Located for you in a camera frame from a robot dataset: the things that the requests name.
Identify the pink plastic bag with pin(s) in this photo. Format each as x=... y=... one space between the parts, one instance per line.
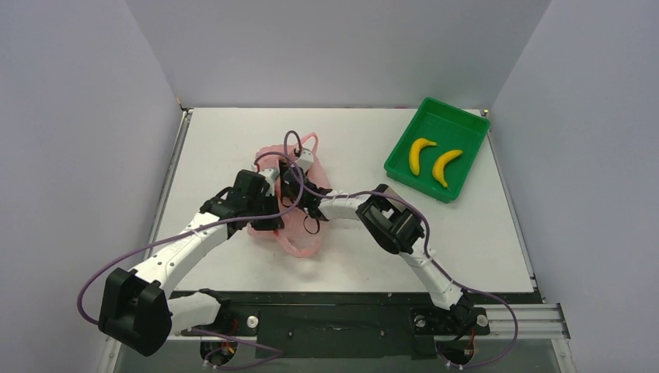
x=300 y=236

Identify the green plastic tray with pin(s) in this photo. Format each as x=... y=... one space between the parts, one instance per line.
x=452 y=128

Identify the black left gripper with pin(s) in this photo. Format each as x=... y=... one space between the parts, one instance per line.
x=273 y=223

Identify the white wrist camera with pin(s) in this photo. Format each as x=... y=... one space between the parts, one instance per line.
x=305 y=160
x=271 y=176

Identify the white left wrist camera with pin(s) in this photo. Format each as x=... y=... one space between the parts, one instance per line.
x=271 y=176

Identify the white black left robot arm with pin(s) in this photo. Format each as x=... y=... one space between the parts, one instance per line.
x=138 y=308

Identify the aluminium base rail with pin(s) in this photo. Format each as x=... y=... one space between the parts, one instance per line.
x=274 y=321

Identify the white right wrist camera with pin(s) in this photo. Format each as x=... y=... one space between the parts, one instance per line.
x=305 y=160

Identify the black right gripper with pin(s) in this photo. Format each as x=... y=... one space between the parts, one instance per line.
x=297 y=189

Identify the yellow fake banana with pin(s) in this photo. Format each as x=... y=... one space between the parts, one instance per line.
x=438 y=170
x=414 y=153

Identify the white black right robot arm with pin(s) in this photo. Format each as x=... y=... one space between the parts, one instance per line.
x=396 y=226

